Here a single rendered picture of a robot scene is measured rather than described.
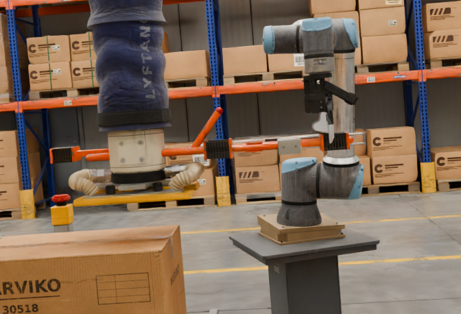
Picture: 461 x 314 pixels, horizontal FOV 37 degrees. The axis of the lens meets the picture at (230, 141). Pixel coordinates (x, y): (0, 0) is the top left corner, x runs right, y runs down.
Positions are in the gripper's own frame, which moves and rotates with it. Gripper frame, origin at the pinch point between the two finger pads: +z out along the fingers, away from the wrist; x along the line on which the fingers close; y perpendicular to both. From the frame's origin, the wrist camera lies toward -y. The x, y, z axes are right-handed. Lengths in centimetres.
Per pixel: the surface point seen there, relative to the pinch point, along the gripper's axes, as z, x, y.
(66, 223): 27, -45, 99
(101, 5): -44, 12, 64
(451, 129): 44, -841, -242
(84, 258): 27, 22, 72
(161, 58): -28, 5, 49
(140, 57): -28, 11, 54
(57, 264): 29, 22, 80
